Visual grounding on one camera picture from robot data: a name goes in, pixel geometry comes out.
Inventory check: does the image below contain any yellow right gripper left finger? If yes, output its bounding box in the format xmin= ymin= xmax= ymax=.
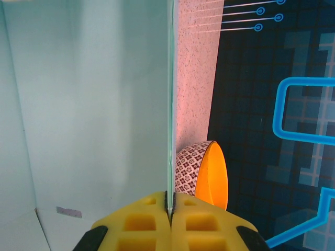
xmin=75 ymin=191 xmax=172 ymax=251

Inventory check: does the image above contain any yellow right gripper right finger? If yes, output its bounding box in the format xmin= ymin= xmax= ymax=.
xmin=171 ymin=192 xmax=270 ymax=251

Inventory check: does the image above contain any orange bowl with patterned outside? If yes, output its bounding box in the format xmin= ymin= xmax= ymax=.
xmin=174 ymin=140 xmax=229 ymax=211

